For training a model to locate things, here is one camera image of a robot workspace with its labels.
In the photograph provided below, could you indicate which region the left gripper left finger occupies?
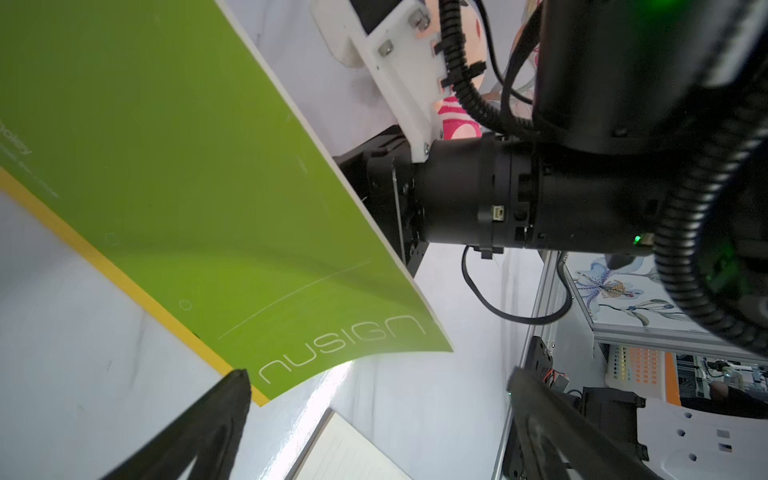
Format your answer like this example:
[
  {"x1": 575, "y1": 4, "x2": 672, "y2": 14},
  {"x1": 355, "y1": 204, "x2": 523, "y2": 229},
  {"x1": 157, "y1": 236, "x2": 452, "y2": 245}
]
[{"x1": 105, "y1": 369, "x2": 251, "y2": 479}]

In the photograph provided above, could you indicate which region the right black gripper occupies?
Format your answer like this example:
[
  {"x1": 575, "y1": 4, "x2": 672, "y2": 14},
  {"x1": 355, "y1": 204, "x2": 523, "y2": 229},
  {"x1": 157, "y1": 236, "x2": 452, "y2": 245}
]
[{"x1": 334, "y1": 125, "x2": 428, "y2": 276}]

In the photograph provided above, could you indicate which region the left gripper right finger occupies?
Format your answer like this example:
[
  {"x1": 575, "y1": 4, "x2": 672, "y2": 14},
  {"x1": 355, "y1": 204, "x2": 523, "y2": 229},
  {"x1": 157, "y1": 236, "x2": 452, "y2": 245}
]
[{"x1": 510, "y1": 367, "x2": 658, "y2": 479}]

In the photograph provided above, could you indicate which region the yellow cover notebook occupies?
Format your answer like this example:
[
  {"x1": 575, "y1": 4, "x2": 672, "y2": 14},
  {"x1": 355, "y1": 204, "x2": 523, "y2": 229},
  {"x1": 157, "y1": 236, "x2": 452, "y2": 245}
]
[{"x1": 286, "y1": 408, "x2": 410, "y2": 480}]

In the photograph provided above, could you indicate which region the green cover notebook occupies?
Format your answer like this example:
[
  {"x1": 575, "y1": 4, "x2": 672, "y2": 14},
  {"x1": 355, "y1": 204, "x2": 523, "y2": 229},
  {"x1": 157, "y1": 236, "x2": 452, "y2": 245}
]
[{"x1": 1, "y1": 1, "x2": 451, "y2": 405}]

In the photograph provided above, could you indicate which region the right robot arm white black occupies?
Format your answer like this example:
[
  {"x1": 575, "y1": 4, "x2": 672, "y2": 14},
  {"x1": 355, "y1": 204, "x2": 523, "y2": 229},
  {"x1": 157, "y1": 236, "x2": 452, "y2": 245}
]
[{"x1": 311, "y1": 1, "x2": 767, "y2": 357}]

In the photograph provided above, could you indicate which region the pink plush doll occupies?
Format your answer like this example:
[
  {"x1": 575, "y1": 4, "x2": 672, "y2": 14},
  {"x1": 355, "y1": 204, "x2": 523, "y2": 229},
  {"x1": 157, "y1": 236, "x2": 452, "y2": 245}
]
[{"x1": 433, "y1": 0, "x2": 544, "y2": 142}]

